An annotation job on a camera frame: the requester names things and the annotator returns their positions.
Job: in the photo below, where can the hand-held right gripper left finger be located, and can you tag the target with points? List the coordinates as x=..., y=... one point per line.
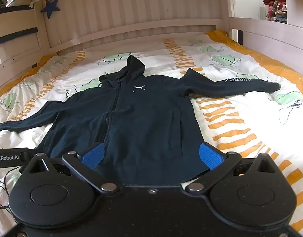
x=93, y=155

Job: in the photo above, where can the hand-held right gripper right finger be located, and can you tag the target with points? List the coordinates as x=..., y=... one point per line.
x=209, y=156

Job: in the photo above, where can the dark navy zip hoodie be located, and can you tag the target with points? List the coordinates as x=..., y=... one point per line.
x=141, y=126

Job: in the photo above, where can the pile of colourful clothes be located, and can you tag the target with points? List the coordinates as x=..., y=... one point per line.
x=276, y=7

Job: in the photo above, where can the white quilt with orange stripes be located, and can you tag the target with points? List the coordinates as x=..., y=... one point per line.
x=240, y=108

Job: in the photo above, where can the yellow bed sheet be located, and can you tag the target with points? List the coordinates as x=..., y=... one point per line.
x=265, y=59

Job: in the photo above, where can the blue star decoration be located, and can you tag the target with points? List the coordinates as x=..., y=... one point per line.
x=50, y=8

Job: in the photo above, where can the white plastic hook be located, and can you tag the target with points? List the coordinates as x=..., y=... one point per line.
x=34, y=3

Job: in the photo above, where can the white wooden bed frame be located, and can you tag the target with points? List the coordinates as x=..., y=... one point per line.
x=141, y=9

